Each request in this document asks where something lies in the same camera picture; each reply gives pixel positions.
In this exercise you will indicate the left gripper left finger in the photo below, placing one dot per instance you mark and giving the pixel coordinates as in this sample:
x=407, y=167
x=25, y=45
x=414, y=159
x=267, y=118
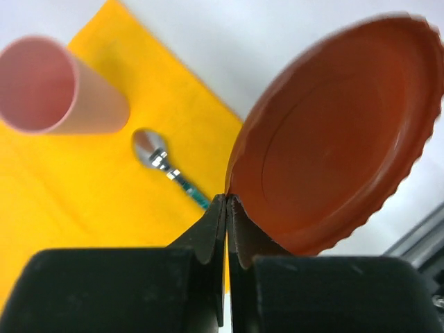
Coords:
x=177, y=288

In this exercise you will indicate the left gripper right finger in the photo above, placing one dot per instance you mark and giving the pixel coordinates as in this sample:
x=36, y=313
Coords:
x=274, y=291

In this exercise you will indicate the spoon with teal handle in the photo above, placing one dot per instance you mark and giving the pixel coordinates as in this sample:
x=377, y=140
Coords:
x=151, y=151

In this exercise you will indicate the yellow cartoon placemat cloth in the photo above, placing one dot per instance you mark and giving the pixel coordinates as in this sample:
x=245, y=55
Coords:
x=70, y=191

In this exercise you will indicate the red plastic plate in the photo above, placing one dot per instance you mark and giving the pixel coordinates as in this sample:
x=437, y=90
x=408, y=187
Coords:
x=334, y=135

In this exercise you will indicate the pink plastic cup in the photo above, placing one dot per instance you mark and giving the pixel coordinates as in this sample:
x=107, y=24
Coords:
x=46, y=89

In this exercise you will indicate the aluminium mounting rail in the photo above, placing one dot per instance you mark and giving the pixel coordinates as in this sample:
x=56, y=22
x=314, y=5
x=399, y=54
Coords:
x=422, y=242

